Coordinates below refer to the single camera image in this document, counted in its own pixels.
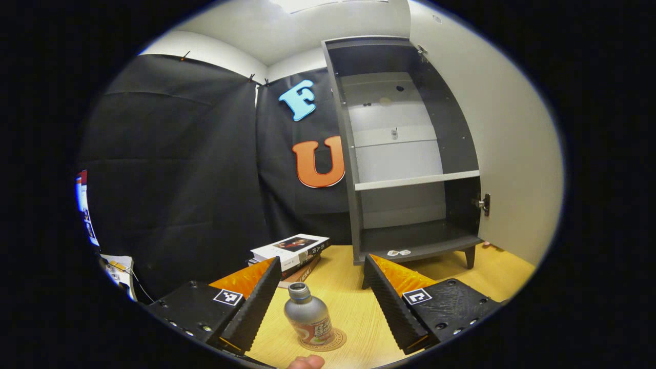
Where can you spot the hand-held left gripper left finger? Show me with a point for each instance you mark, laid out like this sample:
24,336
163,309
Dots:
256,312

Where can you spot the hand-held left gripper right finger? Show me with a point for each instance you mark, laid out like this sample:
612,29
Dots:
392,312

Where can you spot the silver bottle with pink label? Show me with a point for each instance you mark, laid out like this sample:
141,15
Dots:
307,318

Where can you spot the round brown coaster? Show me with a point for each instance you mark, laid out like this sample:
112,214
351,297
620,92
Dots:
339,340

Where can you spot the grey cabinet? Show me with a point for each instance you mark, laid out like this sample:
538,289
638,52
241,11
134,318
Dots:
451,128

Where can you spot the beige cabinet door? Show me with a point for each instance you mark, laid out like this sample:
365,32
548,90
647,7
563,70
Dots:
512,154

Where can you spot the metal door hinge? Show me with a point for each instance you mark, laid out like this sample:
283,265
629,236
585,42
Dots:
422,52
484,204

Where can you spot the brown book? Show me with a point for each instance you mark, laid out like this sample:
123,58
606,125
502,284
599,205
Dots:
302,275

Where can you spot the dark book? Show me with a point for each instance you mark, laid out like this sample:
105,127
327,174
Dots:
302,264

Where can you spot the white book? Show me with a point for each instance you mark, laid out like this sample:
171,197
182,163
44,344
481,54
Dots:
287,247

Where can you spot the white box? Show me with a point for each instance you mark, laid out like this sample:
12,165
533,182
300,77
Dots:
120,269

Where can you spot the computer monitor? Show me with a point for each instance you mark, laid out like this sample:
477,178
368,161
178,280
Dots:
82,200

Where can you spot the long ceiling light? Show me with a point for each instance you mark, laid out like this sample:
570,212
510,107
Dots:
328,4

